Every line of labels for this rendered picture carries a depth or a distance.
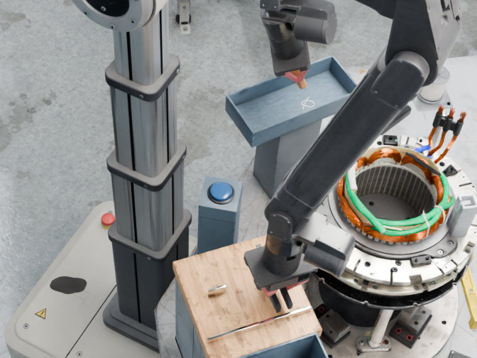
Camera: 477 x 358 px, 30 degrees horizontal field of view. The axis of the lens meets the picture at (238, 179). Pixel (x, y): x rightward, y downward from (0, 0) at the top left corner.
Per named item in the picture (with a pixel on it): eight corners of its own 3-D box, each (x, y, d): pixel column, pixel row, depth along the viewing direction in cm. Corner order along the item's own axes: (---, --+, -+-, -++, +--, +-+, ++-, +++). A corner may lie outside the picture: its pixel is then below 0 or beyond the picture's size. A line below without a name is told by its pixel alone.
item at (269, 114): (315, 143, 204) (332, 54, 181) (341, 176, 198) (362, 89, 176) (220, 182, 196) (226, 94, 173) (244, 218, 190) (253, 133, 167)
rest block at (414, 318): (396, 322, 173) (402, 309, 169) (410, 302, 176) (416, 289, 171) (416, 334, 171) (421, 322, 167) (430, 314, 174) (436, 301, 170)
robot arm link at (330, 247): (296, 167, 126) (270, 210, 122) (370, 200, 124) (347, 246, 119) (287, 214, 136) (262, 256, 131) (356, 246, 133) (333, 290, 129)
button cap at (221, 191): (233, 185, 164) (233, 182, 163) (229, 203, 161) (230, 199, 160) (212, 182, 164) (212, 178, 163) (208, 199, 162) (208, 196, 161)
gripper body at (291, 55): (304, 27, 166) (296, 2, 160) (311, 71, 161) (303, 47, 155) (270, 35, 167) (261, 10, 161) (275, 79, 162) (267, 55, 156)
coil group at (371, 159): (399, 166, 160) (404, 152, 156) (368, 171, 159) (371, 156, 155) (397, 159, 161) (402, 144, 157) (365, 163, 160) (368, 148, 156)
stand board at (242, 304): (321, 336, 146) (322, 329, 144) (211, 371, 141) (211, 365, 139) (275, 239, 156) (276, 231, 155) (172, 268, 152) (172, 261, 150)
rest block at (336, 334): (330, 311, 174) (332, 305, 172) (349, 331, 172) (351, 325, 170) (314, 323, 172) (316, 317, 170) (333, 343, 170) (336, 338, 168)
